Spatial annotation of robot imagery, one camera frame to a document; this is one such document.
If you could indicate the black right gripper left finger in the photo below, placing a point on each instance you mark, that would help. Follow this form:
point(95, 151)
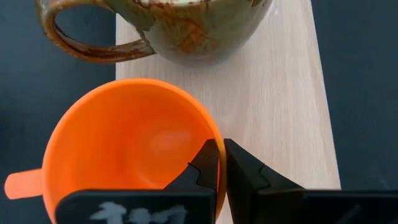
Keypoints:
point(140, 207)

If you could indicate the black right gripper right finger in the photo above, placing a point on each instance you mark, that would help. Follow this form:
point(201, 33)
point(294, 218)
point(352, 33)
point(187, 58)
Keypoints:
point(280, 207)

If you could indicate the orange plastic cup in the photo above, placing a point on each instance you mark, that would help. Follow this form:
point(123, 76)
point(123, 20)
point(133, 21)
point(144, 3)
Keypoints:
point(124, 137)

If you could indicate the brown green glazed ceramic mug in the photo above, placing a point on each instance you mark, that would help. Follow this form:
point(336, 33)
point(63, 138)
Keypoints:
point(199, 31)

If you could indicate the wooden shelf board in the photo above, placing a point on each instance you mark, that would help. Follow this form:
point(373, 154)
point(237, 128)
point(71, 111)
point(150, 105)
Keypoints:
point(264, 109)

